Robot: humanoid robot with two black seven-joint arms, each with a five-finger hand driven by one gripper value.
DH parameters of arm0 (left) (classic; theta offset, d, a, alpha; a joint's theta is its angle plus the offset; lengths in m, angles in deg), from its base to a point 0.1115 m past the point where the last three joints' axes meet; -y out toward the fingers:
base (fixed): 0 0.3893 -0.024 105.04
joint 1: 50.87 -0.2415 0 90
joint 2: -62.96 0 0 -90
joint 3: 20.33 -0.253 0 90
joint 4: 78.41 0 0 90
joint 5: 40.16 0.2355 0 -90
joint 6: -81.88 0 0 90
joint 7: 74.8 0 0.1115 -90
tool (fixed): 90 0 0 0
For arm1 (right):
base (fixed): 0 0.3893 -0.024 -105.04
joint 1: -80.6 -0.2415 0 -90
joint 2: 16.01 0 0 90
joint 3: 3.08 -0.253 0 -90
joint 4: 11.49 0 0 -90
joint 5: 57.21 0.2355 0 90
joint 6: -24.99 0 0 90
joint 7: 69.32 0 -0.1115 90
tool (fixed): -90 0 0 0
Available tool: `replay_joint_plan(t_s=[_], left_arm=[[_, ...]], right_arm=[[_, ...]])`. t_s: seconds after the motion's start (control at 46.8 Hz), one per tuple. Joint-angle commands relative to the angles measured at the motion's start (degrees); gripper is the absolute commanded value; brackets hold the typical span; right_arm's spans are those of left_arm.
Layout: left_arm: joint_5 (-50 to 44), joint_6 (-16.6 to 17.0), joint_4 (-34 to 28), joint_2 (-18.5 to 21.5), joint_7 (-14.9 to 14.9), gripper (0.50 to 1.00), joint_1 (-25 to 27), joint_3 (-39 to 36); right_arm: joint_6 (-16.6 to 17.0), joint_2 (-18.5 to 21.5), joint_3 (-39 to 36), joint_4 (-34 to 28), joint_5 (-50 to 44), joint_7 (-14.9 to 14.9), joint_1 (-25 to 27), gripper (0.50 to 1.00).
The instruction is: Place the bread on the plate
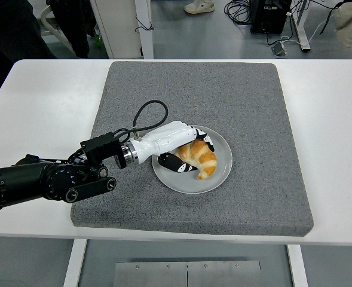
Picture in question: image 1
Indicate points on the grey speckled foam mat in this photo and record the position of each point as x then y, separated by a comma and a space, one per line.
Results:
223, 89

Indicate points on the pale grey round plate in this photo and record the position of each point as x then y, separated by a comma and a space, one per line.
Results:
223, 149

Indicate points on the golden croissant bread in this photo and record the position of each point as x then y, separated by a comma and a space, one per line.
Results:
204, 160

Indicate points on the person's white shoe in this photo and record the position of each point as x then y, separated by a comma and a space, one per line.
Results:
198, 6

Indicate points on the white chair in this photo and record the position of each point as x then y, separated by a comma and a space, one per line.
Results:
51, 28

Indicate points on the grey foot pedal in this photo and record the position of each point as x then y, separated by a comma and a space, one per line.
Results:
279, 49

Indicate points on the white table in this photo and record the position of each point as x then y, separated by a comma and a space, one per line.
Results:
331, 125

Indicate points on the slim white desk leg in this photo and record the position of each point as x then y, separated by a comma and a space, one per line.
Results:
302, 30

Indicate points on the white cabinet panel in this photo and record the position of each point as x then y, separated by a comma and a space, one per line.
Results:
116, 27

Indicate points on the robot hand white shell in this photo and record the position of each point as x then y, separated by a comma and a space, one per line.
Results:
166, 137

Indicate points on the beige cloth bag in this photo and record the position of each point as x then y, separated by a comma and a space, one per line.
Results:
350, 24

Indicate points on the black computer case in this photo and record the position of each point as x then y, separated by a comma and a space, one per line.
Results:
268, 18

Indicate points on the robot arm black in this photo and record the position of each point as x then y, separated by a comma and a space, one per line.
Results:
29, 179

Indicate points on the person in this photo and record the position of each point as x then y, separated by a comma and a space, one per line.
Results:
11, 30

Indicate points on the grey metal plate with screws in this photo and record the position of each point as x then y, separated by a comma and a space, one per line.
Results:
163, 275

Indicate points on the small green object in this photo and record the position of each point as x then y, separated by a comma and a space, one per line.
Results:
97, 40

